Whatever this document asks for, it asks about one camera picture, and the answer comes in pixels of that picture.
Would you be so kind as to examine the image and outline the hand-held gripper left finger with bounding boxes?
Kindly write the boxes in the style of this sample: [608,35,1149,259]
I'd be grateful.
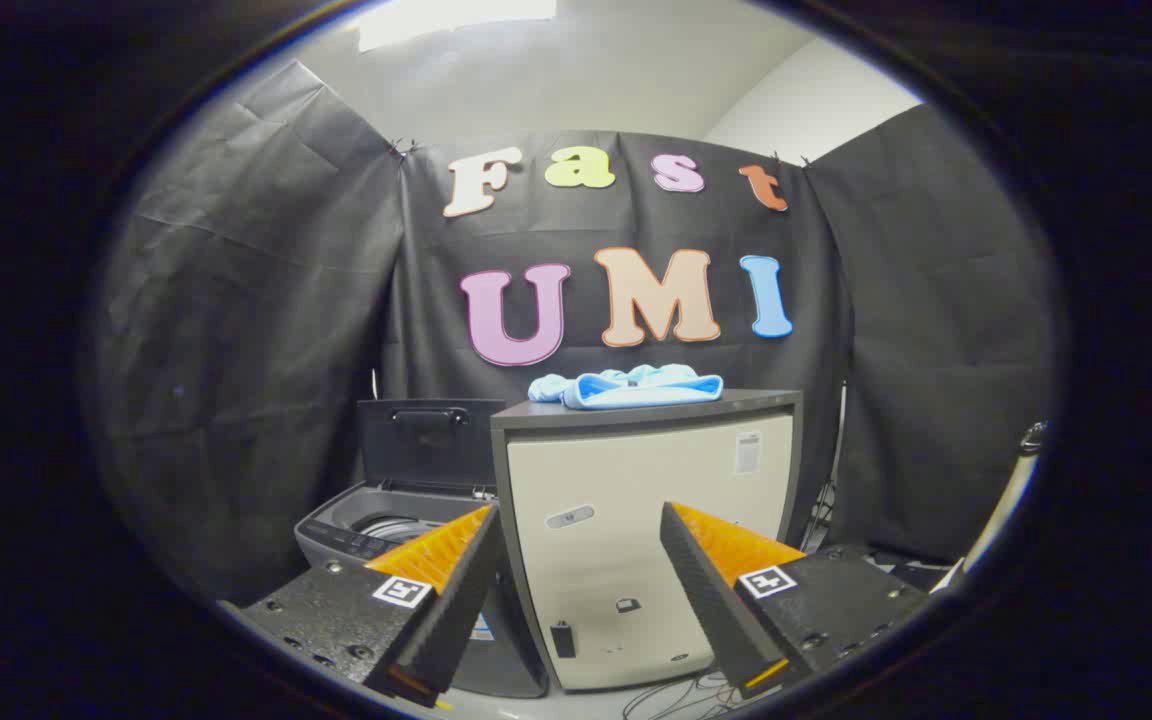
[234,503,503,711]

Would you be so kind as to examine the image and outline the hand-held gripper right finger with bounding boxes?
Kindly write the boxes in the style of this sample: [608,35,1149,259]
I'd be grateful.
[659,501,933,701]

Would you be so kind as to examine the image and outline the grey washing machine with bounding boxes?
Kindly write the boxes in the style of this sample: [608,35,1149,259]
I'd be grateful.
[293,482,550,700]

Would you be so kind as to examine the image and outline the light blue shirt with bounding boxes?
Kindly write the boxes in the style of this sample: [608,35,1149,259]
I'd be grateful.
[527,363,726,411]

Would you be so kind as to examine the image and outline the beige cabinet with dark top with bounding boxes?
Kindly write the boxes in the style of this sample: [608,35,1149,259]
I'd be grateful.
[490,388,805,694]

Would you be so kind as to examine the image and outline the white curved bar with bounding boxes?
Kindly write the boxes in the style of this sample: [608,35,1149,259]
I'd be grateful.
[962,422,1049,573]

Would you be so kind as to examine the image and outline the black backdrop cloth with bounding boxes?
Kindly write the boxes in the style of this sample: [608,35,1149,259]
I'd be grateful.
[86,60,1057,603]

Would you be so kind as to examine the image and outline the floor cables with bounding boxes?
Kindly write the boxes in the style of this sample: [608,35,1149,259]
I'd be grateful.
[620,671,739,720]

